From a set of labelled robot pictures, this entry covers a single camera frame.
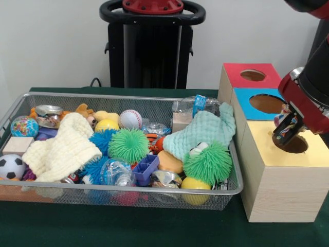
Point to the clear mesh bin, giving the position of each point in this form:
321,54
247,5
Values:
180,199

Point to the blue spiky rubber ball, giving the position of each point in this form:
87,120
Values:
103,140

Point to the green furry monster toy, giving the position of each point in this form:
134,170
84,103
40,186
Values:
208,163

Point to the mint green muslin cloth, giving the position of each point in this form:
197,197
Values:
205,128

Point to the yellow plush animal toy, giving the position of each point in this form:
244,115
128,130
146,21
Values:
83,109

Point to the wooden box with three holes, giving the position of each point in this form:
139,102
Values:
282,190

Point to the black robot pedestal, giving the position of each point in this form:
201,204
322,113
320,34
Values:
149,51

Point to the colourful patterned knotted toy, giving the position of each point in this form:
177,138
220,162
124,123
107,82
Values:
287,119

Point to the cream muslin cloth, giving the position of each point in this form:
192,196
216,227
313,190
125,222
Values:
64,149

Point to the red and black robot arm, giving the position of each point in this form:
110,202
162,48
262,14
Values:
318,62

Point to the dark green table cloth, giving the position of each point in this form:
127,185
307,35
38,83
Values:
154,226

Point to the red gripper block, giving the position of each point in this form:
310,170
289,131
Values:
308,108

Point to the small globe print ball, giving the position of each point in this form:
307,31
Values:
24,127

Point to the small black white soccer ball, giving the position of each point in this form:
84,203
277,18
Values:
11,166

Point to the green spiky rubber ball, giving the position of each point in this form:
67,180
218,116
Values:
128,146

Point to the plain yellow ball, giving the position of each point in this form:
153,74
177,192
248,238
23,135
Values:
106,125

